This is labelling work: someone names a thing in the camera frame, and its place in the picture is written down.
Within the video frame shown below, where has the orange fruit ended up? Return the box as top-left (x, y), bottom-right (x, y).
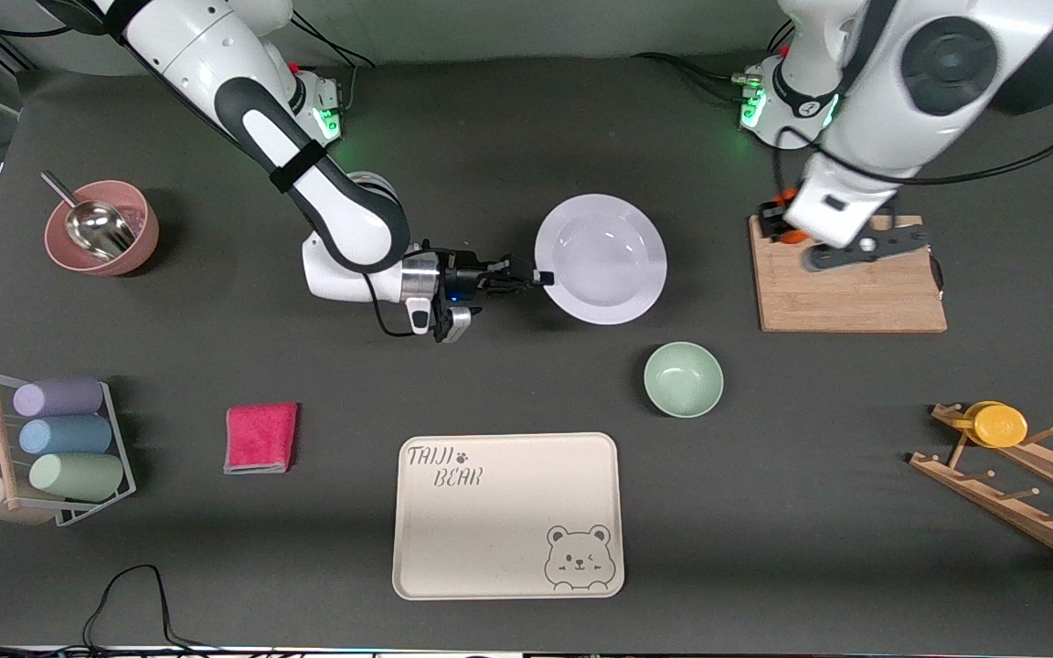
top-left (775, 187), bottom-right (811, 246)

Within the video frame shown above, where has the white round plate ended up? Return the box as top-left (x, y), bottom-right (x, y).
top-left (534, 194), bottom-right (669, 326)

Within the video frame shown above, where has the wooden cutting board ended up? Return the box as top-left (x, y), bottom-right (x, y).
top-left (749, 215), bottom-right (949, 334)

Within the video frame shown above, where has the pale green bowl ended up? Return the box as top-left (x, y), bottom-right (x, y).
top-left (643, 342), bottom-right (725, 419)

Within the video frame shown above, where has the yellow mug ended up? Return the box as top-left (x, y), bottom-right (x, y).
top-left (951, 400), bottom-right (1029, 449)

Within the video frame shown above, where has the beige bear print tray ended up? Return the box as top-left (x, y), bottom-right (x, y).
top-left (391, 432), bottom-right (626, 601)

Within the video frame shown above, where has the pink folded cloth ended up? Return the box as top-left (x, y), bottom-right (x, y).
top-left (223, 402), bottom-right (300, 475)

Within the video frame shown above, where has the wooden peg drying rack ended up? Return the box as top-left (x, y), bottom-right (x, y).
top-left (909, 403), bottom-right (1053, 576)

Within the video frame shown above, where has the pink bowl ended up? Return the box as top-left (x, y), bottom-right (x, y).
top-left (44, 179), bottom-right (161, 277)

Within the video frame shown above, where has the metal scoop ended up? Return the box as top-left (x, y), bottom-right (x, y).
top-left (40, 171), bottom-right (137, 260)

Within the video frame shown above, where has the purple cup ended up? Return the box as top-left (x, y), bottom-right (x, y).
top-left (13, 377), bottom-right (105, 419)

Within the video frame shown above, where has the blue cup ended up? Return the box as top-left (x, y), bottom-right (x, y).
top-left (18, 416), bottom-right (114, 456)

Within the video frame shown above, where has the green cup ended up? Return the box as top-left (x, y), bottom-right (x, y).
top-left (29, 452), bottom-right (125, 502)

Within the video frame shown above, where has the black left arm base cable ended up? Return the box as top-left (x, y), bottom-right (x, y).
top-left (630, 18), bottom-right (797, 103)

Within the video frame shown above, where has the black arm base cable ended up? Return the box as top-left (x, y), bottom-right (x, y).
top-left (630, 18), bottom-right (797, 103)
top-left (287, 11), bottom-right (379, 118)

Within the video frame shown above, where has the black right arm base cable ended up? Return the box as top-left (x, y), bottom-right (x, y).
top-left (287, 11), bottom-right (379, 118)

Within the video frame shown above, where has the black cable at table edge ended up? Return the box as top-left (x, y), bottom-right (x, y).
top-left (0, 564), bottom-right (217, 655)

